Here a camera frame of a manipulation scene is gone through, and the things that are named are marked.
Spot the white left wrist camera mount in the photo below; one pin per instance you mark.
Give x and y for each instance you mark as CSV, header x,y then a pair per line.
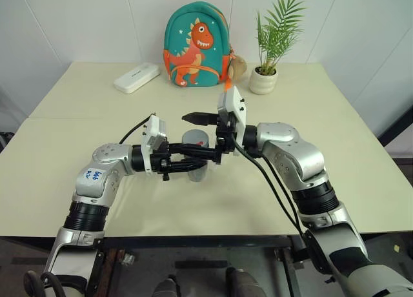
x,y
156,132

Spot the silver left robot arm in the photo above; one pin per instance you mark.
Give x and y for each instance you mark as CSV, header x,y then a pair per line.
x,y
90,195

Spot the green plant in white pot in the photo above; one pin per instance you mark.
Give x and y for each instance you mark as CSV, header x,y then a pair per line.
x,y
263,82

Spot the clear plastic scrap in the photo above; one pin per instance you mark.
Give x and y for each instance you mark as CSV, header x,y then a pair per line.
x,y
128,259

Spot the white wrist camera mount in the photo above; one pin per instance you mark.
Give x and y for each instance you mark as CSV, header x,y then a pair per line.
x,y
235,106
156,132

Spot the small yellow scrap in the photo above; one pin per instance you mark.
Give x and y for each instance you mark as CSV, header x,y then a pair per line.
x,y
396,248

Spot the dark rounded shape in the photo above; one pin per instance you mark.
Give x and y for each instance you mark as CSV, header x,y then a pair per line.
x,y
166,288

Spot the black metal table frame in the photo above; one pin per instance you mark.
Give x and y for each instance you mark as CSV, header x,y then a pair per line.
x,y
200,242

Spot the grey cup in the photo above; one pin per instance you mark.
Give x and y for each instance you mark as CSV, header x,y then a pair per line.
x,y
197,176

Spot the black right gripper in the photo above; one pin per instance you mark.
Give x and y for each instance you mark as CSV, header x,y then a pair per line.
x,y
224,139

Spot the black diagonal frame bar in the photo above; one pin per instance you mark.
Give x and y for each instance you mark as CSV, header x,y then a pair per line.
x,y
397,126

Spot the beige plush pendant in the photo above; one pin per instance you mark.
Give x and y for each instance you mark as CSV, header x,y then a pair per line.
x,y
239,67

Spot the teal dinosaur backpack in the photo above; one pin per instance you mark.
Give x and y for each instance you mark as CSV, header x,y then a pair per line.
x,y
193,45

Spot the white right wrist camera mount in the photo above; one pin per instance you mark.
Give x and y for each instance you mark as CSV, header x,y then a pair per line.
x,y
235,106

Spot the white oblong case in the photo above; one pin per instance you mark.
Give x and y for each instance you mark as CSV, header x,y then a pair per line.
x,y
137,77

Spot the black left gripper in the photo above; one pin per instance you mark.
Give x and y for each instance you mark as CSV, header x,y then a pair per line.
x,y
159,164

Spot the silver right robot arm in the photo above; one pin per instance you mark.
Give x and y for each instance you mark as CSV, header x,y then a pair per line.
x,y
301,163

